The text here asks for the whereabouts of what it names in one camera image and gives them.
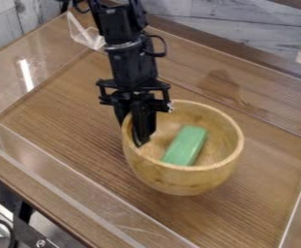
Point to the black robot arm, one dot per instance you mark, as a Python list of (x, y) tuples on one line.
[(122, 25)]

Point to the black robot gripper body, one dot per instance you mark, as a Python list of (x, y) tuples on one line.
[(134, 82)]

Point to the green rectangular block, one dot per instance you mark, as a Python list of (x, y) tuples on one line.
[(186, 146)]

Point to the black table leg bracket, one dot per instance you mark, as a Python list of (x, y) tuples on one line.
[(29, 237)]

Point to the clear acrylic corner bracket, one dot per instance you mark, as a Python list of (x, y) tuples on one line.
[(85, 36)]

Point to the brown wooden bowl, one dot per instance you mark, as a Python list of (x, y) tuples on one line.
[(218, 157)]

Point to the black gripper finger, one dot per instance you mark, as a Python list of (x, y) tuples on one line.
[(122, 110), (143, 123)]

